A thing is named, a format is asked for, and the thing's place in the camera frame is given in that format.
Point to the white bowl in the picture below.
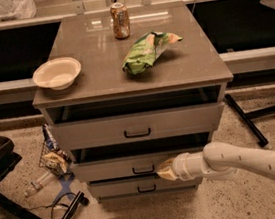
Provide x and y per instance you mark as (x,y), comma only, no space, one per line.
(57,74)

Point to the grey drawer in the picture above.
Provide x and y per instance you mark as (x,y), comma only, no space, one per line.
(136,127)
(136,158)
(137,185)

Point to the white plastic bag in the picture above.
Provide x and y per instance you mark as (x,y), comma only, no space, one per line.
(17,9)

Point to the grey top drawer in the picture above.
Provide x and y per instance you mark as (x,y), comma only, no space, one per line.
(136,127)

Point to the black table leg frame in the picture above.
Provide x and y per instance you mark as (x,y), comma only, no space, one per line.
(248,117)

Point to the orange soda can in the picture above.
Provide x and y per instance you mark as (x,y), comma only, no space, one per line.
(121,20)

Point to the wire basket with snacks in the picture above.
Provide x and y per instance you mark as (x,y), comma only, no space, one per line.
(53,157)

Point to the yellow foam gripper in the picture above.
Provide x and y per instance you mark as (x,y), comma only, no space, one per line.
(181,166)

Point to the grey bottom drawer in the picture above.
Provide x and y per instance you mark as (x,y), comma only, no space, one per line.
(137,185)

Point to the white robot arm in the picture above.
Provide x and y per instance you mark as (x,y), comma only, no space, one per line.
(218,161)

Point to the clear plastic bottle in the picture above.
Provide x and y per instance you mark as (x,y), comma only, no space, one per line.
(39,184)

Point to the green chip bag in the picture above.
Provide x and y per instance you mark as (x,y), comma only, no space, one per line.
(145,51)

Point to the grey drawer cabinet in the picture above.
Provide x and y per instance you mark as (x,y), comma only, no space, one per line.
(188,73)

